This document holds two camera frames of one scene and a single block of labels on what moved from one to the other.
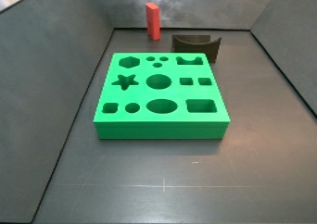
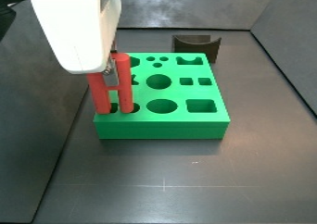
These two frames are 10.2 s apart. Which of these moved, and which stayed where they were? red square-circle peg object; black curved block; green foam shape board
Moved: red square-circle peg object
Stayed: green foam shape board; black curved block
